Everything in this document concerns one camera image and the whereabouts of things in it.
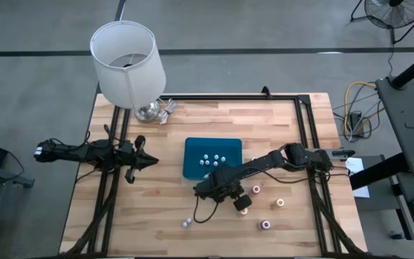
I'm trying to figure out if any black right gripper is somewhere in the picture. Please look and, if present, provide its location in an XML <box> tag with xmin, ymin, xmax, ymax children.
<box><xmin>194</xmin><ymin>168</ymin><xmax>253</xmax><ymax>212</ymax></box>

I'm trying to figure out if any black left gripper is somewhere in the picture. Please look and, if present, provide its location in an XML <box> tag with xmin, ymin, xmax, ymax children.
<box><xmin>120</xmin><ymin>135</ymin><xmax>160</xmax><ymax>184</ymax></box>

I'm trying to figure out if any blue plastic bin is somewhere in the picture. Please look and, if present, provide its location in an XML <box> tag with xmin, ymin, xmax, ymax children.
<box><xmin>182</xmin><ymin>137</ymin><xmax>243</xmax><ymax>182</ymax></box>

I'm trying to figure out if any white shade silver table lamp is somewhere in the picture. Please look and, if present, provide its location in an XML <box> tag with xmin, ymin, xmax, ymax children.
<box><xmin>89</xmin><ymin>20</ymin><xmax>167</xmax><ymax>123</ymax></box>

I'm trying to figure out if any grey stand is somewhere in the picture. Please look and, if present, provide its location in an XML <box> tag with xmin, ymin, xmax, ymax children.
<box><xmin>0</xmin><ymin>160</ymin><xmax>36</xmax><ymax>259</ymax></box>

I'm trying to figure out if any white paper sheet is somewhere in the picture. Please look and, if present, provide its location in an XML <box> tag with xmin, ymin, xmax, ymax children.
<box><xmin>345</xmin><ymin>157</ymin><xmax>371</xmax><ymax>199</ymax></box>

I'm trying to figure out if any black power strip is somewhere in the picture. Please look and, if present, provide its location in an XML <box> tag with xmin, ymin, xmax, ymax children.
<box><xmin>349</xmin><ymin>111</ymin><xmax>365</xmax><ymax>138</ymax></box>

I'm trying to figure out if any dark grey side desk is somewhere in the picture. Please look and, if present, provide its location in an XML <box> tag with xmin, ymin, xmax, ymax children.
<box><xmin>349</xmin><ymin>153</ymin><xmax>414</xmax><ymax>259</ymax></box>

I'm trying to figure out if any black diagonal pole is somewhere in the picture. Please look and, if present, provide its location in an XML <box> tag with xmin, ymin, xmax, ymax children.
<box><xmin>389</xmin><ymin>45</ymin><xmax>414</xmax><ymax>90</ymax></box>

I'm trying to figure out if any black floor fan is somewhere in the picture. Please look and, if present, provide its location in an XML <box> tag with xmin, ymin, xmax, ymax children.
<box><xmin>349</xmin><ymin>0</ymin><xmax>414</xmax><ymax>45</ymax></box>

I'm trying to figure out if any bundled clear lamp cord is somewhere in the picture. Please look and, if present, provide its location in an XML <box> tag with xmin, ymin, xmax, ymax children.
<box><xmin>156</xmin><ymin>98</ymin><xmax>178</xmax><ymax>125</ymax></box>

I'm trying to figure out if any yellow cable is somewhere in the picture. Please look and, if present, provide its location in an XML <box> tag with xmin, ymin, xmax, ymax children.
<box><xmin>343</xmin><ymin>81</ymin><xmax>387</xmax><ymax>137</ymax></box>

